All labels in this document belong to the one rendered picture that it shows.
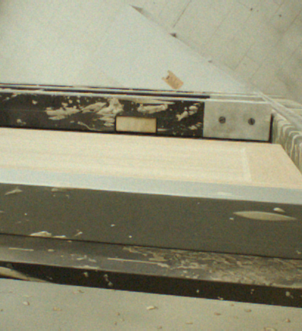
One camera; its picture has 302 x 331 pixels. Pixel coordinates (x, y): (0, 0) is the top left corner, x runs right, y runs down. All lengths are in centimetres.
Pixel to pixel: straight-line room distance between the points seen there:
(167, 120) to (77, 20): 525
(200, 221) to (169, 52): 423
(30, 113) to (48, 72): 530
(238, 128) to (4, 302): 89
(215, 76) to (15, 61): 279
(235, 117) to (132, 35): 365
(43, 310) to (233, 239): 23
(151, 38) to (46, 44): 205
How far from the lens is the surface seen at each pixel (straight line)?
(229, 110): 103
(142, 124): 105
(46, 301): 18
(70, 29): 628
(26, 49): 649
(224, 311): 18
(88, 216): 39
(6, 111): 113
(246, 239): 38
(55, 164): 61
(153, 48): 461
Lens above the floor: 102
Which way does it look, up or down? 1 degrees up
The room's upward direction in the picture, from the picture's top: 54 degrees counter-clockwise
